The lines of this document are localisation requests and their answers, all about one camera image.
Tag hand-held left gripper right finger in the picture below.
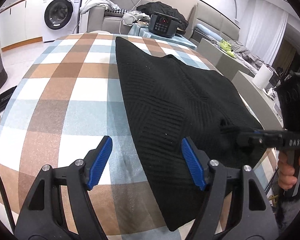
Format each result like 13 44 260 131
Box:
181 137 278 240

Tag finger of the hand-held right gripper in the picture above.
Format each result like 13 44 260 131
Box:
236 127 283 149

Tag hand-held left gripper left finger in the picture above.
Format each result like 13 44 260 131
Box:
15 135 113 240

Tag black knit sweater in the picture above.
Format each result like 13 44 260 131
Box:
115 37 268 232

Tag person's right forearm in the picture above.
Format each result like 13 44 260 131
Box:
274 187 300 233

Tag person's right hand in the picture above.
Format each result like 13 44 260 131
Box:
277 151 300 190

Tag low grey cabinet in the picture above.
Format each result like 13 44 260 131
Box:
231 70 284 130

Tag paper towel roll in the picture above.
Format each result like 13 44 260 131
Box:
252 64 274 90

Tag grey bed blanket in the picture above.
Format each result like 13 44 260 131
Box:
227 40 268 70

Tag checkered tablecloth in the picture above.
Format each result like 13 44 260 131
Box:
0 32 278 238

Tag tall grey cabinet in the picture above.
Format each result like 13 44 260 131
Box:
197 38 255 80

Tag white curtain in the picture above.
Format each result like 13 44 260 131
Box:
245 0 289 60

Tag yellow-green cloth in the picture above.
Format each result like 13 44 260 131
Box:
219 39 234 57

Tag black flat box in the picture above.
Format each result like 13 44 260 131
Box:
0 86 17 112

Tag small table with blue cloth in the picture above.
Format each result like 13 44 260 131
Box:
129 25 198 50

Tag blue pillow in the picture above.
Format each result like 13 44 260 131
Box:
195 24 213 35

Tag grey bed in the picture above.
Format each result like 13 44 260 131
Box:
190 2 268 70

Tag grey sofa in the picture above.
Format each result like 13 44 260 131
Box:
86 0 150 34

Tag black pressure cooker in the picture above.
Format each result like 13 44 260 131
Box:
148 12 183 38

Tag white cloth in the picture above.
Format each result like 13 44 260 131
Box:
122 10 150 27

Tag white washing machine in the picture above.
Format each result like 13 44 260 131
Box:
41 0 84 43

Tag black knit cloth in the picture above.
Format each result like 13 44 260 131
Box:
136 2 189 29

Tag white kitchen counter cabinets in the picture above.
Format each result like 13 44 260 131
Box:
0 0 44 49

